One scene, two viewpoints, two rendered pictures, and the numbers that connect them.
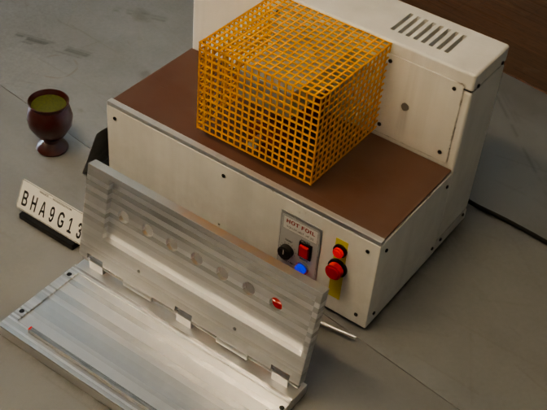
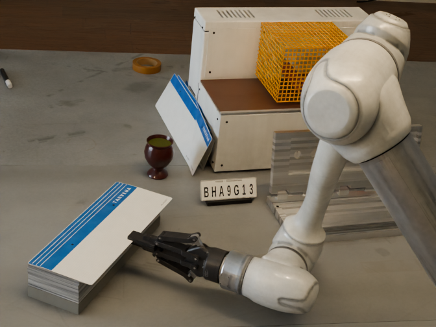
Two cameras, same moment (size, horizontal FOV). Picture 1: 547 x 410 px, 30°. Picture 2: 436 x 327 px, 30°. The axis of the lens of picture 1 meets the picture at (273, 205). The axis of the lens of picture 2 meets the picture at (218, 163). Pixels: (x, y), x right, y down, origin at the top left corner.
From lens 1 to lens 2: 1.88 m
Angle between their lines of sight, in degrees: 43
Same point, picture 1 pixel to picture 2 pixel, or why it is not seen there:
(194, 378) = (381, 207)
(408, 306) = not seen: hidden behind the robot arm
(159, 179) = (255, 146)
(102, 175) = (287, 135)
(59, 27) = (41, 127)
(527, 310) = not seen: hidden behind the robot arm
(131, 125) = (239, 120)
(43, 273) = (260, 217)
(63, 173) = (184, 180)
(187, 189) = not seen: hidden behind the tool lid
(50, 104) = (160, 143)
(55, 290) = (285, 214)
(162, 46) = (108, 111)
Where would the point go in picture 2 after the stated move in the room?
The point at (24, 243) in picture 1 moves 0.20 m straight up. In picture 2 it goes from (230, 213) to (237, 148)
